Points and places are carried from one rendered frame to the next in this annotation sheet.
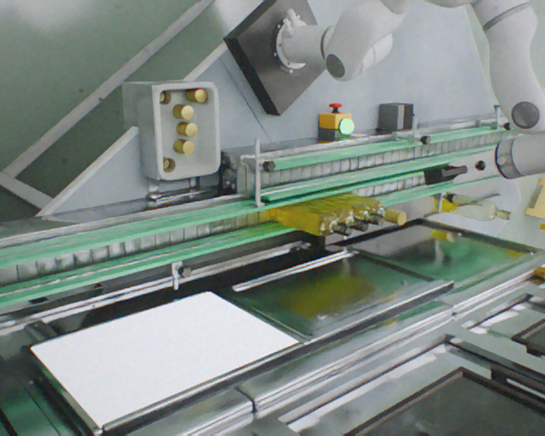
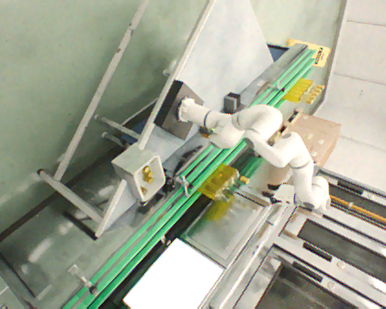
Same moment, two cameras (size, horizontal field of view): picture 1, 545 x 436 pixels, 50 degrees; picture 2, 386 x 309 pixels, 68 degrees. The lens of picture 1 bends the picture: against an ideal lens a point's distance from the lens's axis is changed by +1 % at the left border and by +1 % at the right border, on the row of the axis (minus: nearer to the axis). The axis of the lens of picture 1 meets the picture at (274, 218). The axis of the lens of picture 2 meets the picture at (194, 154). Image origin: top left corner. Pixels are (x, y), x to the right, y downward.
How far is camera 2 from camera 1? 0.96 m
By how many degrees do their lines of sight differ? 27
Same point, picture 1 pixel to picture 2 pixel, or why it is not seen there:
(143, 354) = (167, 294)
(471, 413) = (289, 291)
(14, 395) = not seen: outside the picture
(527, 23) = (310, 169)
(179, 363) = (183, 297)
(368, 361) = (249, 270)
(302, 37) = (193, 116)
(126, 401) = not seen: outside the picture
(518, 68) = (306, 192)
